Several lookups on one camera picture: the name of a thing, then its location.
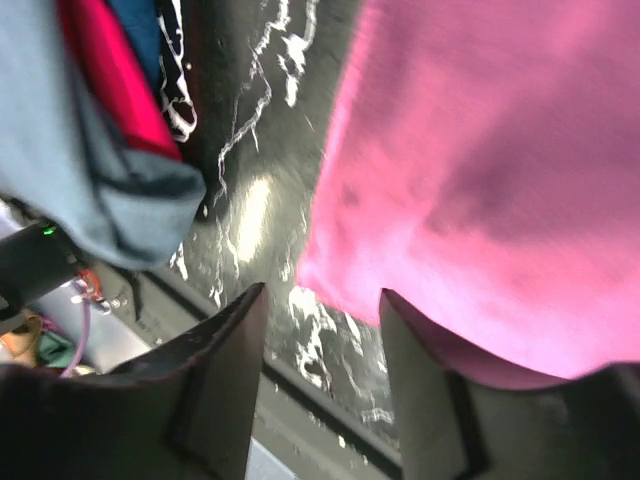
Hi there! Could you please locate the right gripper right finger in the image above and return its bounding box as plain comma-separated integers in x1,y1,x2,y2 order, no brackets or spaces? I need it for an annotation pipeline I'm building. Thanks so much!
379,290,639,479

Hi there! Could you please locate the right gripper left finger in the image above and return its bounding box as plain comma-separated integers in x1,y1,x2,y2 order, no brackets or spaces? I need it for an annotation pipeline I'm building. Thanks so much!
0,282,269,480

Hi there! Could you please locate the purple satin napkin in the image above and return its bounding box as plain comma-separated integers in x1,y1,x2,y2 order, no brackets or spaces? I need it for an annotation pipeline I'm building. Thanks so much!
297,1,639,388

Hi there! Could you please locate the grey-blue folded cloth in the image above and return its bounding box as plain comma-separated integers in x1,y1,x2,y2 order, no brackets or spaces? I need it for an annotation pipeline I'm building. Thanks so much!
1,1,206,270

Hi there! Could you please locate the red folded cloth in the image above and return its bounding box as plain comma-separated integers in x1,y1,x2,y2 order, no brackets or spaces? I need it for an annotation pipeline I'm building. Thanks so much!
57,1,182,162

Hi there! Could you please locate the dark blue folded cloth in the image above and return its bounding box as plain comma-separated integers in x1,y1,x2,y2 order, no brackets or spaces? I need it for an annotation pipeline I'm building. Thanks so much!
108,0,161,89

